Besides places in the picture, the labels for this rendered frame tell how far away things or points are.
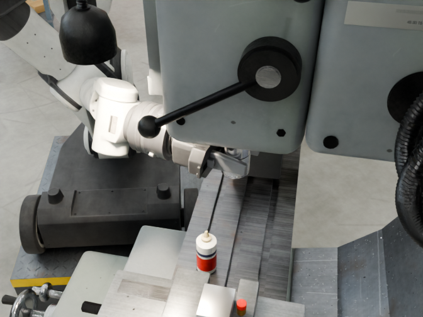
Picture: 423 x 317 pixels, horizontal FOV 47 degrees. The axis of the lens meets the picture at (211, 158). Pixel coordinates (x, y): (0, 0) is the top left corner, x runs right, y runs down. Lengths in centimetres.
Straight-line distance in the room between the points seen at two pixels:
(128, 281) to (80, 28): 48
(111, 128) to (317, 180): 189
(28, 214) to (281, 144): 117
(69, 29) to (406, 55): 39
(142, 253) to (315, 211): 142
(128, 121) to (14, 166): 206
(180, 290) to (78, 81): 49
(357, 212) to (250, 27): 201
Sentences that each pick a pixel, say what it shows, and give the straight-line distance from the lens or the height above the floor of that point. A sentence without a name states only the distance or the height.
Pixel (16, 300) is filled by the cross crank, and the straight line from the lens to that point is 136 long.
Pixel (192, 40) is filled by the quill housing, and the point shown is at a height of 147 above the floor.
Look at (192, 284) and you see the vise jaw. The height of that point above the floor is 103.
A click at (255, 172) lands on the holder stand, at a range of 120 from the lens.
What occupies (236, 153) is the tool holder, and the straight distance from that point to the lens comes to 75.
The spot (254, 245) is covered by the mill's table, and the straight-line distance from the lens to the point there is 106.
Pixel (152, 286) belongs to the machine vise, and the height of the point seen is 99.
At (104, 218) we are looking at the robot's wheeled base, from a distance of 160.
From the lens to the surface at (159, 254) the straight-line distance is 115.
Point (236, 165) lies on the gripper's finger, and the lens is 75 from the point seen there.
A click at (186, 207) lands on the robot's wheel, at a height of 59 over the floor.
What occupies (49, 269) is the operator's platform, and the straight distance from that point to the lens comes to 175.
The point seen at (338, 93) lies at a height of 144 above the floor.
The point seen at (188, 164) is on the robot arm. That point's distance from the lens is 75.
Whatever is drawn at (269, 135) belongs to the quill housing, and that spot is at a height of 135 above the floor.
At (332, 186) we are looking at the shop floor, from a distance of 260.
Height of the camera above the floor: 173
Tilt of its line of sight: 40 degrees down
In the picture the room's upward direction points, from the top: straight up
